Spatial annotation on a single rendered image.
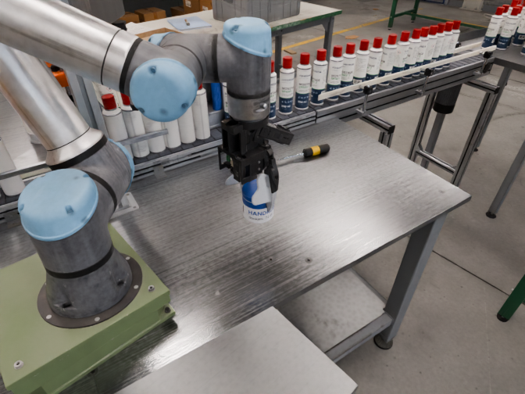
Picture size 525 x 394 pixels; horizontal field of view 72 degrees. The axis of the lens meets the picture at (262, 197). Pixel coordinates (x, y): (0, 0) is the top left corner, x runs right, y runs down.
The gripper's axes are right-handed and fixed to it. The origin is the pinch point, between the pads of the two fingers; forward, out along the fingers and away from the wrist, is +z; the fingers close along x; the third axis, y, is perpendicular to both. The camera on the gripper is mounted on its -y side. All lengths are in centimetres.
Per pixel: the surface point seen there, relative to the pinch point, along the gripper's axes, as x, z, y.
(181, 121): -47.2, 3.6, -10.1
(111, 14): -40, -30, 7
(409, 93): -25, 16, -113
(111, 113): -50, -4, 9
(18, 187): -55, 10, 37
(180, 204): -27.8, 16.9, 4.6
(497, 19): -23, -4, -184
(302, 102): -38, 8, -57
